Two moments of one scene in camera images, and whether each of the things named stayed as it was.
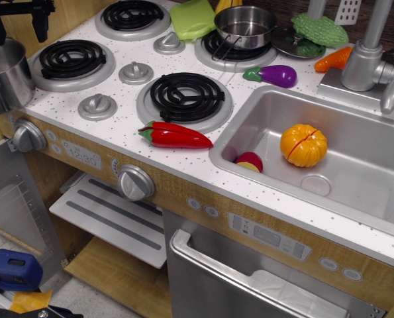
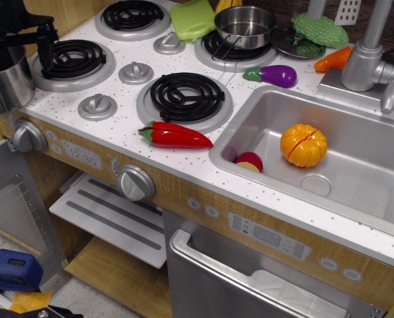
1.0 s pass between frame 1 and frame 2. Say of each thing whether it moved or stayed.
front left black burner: stayed
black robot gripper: moved
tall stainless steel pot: stayed
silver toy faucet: stayed
